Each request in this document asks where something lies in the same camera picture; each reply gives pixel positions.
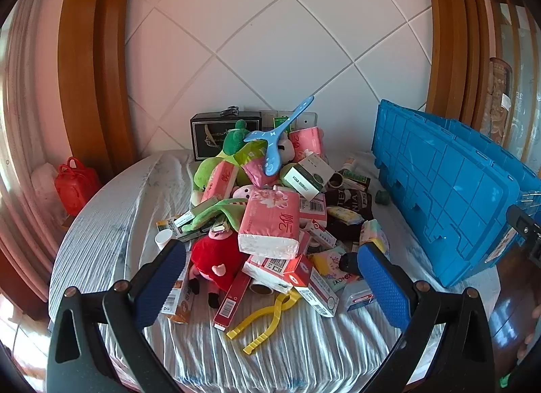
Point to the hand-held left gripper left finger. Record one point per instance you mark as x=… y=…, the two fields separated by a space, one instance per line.
x=160 y=283

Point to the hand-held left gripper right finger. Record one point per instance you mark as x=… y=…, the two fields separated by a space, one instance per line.
x=382 y=287

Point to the white medicine bottle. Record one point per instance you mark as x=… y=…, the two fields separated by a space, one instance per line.
x=164 y=241

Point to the red and white box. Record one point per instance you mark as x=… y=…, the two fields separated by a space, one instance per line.
x=312 y=287

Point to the blue plastic folding crate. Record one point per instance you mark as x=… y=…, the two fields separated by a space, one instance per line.
x=443 y=190

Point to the pink white barcode box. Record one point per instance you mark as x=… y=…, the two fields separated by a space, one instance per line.
x=313 y=207

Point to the striped cloth-covered desktop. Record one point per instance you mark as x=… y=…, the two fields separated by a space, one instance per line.
x=296 y=359

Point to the person's right hand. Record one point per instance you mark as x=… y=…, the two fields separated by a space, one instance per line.
x=528 y=340

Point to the wet wipes pack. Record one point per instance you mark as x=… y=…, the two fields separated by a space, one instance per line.
x=357 y=298

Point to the orange and white box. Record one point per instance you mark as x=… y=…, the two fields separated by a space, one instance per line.
x=182 y=300

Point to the pale green pad pack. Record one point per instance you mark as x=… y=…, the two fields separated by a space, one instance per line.
x=342 y=279

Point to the small black object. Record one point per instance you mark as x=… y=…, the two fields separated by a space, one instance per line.
x=348 y=262

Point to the pastel sponge pack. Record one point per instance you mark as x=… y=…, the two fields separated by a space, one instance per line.
x=375 y=234

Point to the red plush toy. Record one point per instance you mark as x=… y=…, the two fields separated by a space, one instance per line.
x=215 y=260

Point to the yellow and pink pack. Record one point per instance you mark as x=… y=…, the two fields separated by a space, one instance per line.
x=327 y=260

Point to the green and white carton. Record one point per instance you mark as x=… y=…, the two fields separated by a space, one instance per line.
x=184 y=222

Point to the long red box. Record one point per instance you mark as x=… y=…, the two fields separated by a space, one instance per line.
x=232 y=300

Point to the white box red mark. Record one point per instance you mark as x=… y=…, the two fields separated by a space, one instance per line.
x=323 y=234

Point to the small green object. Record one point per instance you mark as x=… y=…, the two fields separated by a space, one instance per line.
x=383 y=199

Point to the dark maroon printed bag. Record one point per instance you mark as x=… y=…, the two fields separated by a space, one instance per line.
x=346 y=205

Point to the dark green box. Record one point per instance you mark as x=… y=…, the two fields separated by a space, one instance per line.
x=357 y=179

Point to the yellow plastic tongs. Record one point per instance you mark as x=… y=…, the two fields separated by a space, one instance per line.
x=266 y=321

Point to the small pink tissue pack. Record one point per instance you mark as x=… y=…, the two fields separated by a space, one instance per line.
x=219 y=181

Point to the large pink tissue pack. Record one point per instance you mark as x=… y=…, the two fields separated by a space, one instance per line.
x=268 y=224

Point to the red plastic carry case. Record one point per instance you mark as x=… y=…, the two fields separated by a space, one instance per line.
x=76 y=188

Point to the green and white box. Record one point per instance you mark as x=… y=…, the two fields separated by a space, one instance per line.
x=306 y=175

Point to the rolled patterned carpet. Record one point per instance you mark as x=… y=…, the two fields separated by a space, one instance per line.
x=498 y=97

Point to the green plush toy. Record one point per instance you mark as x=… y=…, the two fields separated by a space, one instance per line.
x=217 y=152

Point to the green garment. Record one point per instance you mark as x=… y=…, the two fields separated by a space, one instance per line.
x=505 y=381

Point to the black box with gold print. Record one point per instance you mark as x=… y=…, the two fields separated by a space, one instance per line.
x=211 y=139

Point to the white plush toy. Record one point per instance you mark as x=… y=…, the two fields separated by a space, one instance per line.
x=288 y=148

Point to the frosted glass partition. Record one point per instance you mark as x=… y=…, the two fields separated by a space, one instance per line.
x=522 y=59

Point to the blue plastic curved tool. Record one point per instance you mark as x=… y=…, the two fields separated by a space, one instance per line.
x=272 y=143

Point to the pink curtain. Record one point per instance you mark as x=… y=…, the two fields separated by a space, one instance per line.
x=25 y=122

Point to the white wall socket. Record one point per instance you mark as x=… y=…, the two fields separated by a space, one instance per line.
x=304 y=120

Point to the wooden door frame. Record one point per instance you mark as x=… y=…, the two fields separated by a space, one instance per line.
x=93 y=59
x=448 y=38

